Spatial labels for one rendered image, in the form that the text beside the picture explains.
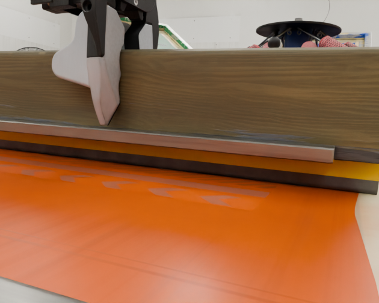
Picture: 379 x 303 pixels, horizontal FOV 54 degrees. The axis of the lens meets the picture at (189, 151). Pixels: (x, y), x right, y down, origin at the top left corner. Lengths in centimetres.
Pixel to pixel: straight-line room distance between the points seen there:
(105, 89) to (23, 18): 530
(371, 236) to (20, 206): 17
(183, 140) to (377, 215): 14
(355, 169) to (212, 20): 490
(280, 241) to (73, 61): 23
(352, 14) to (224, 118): 459
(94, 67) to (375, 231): 22
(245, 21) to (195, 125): 473
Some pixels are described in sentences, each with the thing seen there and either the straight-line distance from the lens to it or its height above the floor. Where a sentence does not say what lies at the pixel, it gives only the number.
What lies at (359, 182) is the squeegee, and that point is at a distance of 29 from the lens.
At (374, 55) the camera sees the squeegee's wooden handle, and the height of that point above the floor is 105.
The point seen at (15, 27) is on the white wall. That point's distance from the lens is 550.
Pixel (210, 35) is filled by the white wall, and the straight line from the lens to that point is 511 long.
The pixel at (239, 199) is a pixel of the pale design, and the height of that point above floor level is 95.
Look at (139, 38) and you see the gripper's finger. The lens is 35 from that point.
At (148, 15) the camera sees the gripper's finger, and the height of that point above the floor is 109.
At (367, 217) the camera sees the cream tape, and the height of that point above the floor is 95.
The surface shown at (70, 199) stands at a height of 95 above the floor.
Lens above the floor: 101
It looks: 7 degrees down
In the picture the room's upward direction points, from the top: 3 degrees clockwise
